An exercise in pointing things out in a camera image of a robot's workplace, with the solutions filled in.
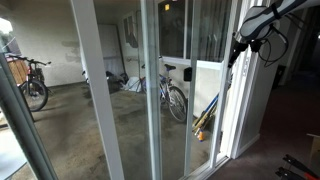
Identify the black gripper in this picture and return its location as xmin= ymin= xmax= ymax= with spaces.
xmin=228 ymin=40 xmax=249 ymax=68

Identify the white sliding glass door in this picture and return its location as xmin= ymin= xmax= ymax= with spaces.
xmin=70 ymin=0 xmax=228 ymax=180

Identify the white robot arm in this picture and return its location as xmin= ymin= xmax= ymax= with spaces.
xmin=228 ymin=0 xmax=320 ymax=68

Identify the bundle of long poles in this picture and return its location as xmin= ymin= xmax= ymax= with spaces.
xmin=192 ymin=95 xmax=219 ymax=134

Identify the blue silver bicycle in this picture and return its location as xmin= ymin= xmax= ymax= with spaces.
xmin=141 ymin=56 xmax=189 ymax=124

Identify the orange bottle on patio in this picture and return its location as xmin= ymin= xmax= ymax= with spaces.
xmin=197 ymin=130 xmax=204 ymax=142

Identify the black garbage bag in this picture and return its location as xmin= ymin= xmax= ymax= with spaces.
xmin=106 ymin=71 xmax=128 ymax=94

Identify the red bicycle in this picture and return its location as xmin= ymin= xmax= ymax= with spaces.
xmin=6 ymin=55 xmax=50 ymax=112

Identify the white fixed door frame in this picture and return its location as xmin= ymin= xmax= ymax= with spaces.
xmin=141 ymin=0 xmax=201 ymax=180

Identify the grey board leaning on wall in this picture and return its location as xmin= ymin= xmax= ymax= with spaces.
xmin=98 ymin=24 xmax=124 ymax=75

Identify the red handled clamp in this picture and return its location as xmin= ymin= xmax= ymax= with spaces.
xmin=275 ymin=154 xmax=320 ymax=180

